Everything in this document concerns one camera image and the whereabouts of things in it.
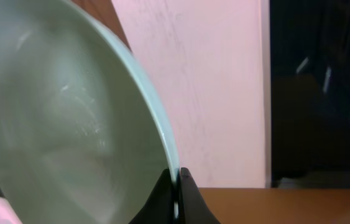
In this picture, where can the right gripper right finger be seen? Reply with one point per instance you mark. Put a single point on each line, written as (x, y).
(192, 207)

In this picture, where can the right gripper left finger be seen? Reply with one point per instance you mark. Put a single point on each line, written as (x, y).
(159, 207)

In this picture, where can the light green plate top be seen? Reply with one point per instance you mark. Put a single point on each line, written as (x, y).
(83, 134)

